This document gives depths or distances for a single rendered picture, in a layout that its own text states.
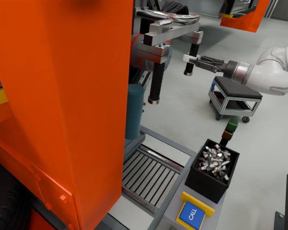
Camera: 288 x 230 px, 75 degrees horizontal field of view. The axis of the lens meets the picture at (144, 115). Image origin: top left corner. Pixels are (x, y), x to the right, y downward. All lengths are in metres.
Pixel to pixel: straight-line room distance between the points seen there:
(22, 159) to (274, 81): 0.88
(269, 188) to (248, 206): 0.26
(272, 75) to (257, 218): 0.92
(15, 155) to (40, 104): 0.33
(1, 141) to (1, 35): 0.42
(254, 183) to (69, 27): 1.56
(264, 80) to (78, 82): 0.72
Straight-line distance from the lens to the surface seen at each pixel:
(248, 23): 4.36
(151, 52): 0.60
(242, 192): 1.54
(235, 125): 0.87
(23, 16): 0.26
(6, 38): 0.31
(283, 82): 0.88
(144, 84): 1.05
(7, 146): 0.67
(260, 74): 0.87
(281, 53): 0.99
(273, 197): 1.65
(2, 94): 0.85
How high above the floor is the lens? 1.11
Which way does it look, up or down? 36 degrees down
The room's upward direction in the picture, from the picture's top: 8 degrees clockwise
